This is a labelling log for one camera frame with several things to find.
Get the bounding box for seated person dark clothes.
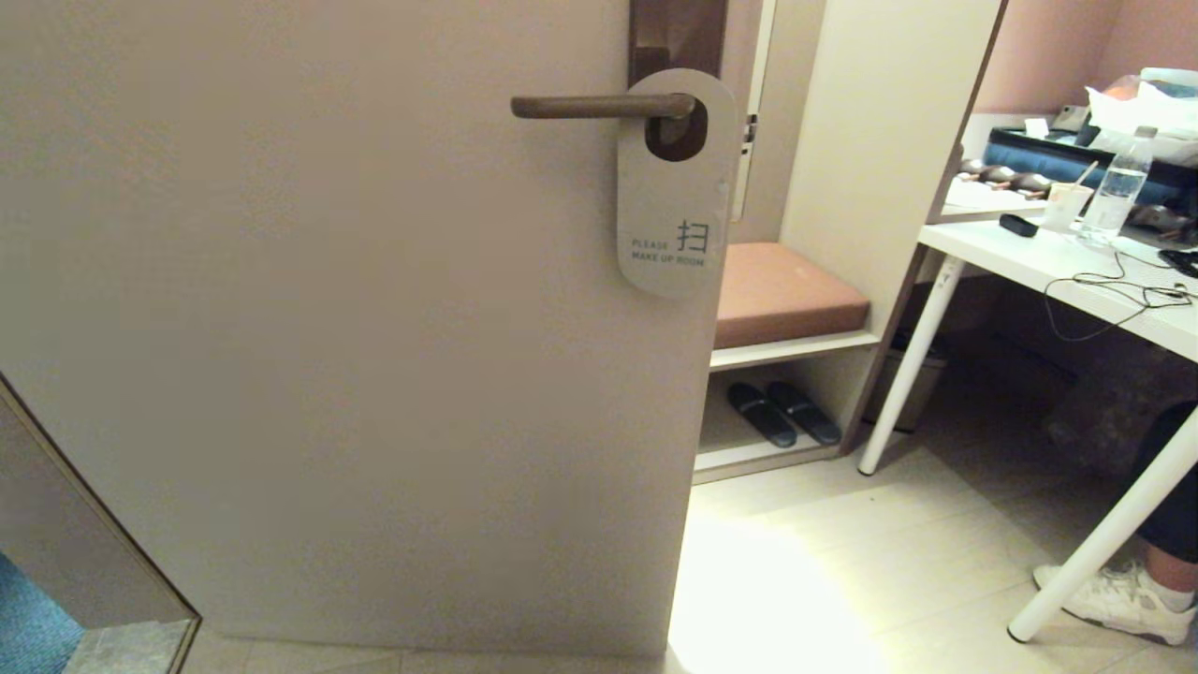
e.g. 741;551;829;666
1137;403;1198;600

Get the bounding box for white paper sheet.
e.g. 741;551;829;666
943;178;1047;222

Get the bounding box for metal trimmed wall panel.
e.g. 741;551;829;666
0;374;202;674

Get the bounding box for white sneaker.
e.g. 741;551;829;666
1032;559;1198;646

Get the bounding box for white plastic bag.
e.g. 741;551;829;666
1086;67;1198;168

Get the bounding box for clear plastic water bottle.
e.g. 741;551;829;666
1078;125;1160;246

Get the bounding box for blue tray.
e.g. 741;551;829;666
985;127;1198;209

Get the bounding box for brown bench cushion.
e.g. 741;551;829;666
715;242;873;350

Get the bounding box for grey brown bag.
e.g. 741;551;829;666
1044;351;1171;474

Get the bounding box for beige door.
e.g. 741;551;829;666
0;0;761;658

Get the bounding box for paper cup with straw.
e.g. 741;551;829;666
1042;161;1101;233

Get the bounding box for white table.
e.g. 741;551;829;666
858;217;1198;644

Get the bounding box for brown metal door handle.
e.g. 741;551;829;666
511;93;698;121

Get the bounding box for black slipper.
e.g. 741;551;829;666
766;380;843;447
727;382;798;449

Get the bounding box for dark brown lock plate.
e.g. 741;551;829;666
629;0;729;162

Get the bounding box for beige waste bin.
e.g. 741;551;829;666
866;337;946;433

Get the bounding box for do not disturb door hanger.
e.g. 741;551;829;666
616;67;740;300

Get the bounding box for thin black table cable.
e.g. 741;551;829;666
1044;248;1197;344

